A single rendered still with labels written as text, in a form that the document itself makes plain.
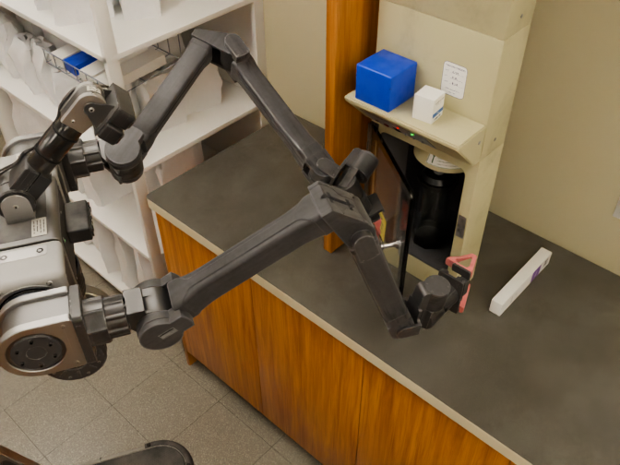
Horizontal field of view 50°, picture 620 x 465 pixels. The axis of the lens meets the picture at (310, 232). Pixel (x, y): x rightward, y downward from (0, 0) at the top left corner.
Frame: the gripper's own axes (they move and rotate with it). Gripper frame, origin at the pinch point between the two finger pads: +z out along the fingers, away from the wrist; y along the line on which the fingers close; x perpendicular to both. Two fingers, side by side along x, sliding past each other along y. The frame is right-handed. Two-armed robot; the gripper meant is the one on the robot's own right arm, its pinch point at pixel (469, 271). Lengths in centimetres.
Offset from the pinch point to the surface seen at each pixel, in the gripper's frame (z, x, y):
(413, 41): 12, 31, 44
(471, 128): 8.7, 10.7, 31.1
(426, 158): 14.2, 24.1, 13.6
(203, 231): -16, 82, -26
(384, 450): -15, 7, -71
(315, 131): 49, 93, -26
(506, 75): 16.1, 9.0, 41.9
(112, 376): -40, 127, -121
